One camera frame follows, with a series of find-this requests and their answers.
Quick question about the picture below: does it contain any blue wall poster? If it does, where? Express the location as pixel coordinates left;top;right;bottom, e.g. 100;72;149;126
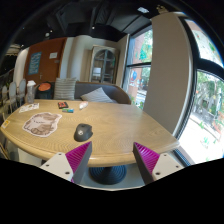
28;52;41;75

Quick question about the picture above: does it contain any black computer mouse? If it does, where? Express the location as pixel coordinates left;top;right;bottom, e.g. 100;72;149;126
74;123;93;142

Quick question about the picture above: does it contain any white chair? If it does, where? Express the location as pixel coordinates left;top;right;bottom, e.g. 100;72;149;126
17;79;26;106

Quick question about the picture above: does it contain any wooden oval table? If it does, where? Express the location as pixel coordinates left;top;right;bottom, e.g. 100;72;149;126
1;100;179;167

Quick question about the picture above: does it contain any green and blue marker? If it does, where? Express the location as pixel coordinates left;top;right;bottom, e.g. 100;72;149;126
62;108;74;113

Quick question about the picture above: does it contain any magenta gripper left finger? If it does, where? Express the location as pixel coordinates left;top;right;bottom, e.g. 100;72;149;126
39;140;93;185

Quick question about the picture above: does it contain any grey striped upright cushion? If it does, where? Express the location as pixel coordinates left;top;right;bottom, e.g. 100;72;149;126
54;78;76;100

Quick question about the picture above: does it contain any white printed sticker sheet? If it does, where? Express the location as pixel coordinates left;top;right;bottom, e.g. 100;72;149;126
19;103;39;113

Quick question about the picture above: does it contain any clear plastic water bottle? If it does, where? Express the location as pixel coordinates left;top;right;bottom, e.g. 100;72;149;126
27;80;36;104

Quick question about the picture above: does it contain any black orange backpack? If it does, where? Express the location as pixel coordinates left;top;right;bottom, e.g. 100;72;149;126
36;82;53;99

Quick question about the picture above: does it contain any arched glass wooden cabinet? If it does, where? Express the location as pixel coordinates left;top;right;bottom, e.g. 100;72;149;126
89;45;119;84

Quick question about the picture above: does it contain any yellow label sticker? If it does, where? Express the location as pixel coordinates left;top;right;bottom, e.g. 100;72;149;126
1;119;10;129

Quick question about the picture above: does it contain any dark brown sofa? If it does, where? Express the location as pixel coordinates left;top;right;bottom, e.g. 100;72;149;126
35;80;131;104

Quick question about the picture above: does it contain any white plastic wrapper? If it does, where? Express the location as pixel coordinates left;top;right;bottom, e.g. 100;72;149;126
79;101;88;110

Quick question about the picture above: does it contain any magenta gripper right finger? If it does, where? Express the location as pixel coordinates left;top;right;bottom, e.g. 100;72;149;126
132;141;185;186

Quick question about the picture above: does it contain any grey striped lying cushion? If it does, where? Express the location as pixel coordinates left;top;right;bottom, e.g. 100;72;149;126
81;87;112;103

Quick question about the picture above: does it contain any small black red box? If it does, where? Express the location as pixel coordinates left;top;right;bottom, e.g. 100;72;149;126
58;102;68;109

